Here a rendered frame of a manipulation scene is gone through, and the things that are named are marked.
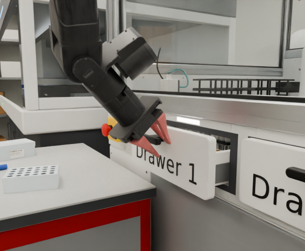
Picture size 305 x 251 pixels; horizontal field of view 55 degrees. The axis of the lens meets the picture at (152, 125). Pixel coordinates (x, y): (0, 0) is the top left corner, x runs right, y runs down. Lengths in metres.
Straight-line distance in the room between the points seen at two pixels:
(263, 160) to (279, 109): 0.08
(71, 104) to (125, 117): 0.86
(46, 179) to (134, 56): 0.41
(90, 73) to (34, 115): 0.90
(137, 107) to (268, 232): 0.30
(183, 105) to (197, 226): 0.27
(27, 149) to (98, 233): 0.49
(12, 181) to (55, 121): 0.61
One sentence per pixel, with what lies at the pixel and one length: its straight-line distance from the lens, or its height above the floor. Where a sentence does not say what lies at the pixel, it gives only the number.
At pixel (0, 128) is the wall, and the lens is 4.68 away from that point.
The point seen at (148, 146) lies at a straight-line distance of 0.53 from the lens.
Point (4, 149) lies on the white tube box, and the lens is 1.08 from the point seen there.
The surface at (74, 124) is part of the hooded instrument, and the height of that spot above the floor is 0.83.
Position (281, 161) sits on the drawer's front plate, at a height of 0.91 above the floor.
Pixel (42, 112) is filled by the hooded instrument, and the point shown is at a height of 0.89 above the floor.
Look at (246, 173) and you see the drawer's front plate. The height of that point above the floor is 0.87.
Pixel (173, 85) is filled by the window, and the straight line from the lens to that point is 0.71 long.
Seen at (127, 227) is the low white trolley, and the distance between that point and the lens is 0.77.
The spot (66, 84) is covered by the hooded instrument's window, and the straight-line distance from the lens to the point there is 1.36.
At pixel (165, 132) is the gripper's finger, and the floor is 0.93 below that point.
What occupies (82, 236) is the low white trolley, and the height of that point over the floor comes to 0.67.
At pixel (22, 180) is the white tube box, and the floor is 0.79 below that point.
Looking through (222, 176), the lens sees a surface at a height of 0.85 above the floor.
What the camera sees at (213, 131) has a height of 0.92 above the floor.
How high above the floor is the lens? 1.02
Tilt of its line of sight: 8 degrees down
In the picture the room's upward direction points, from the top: straight up
